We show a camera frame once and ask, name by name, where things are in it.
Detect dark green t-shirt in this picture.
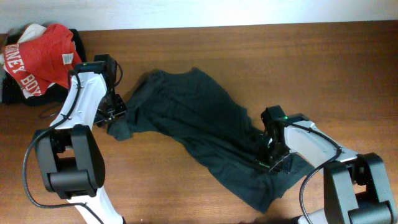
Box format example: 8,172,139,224
107,68,313,213

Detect black folded garment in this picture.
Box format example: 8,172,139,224
1,29,86,106

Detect white folded garment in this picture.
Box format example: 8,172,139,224
0,23,47,65

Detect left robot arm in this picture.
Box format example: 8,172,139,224
24,54,127,223

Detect red printed t-shirt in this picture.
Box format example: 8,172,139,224
3,24,81,98

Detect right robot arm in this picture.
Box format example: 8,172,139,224
256,105,397,224

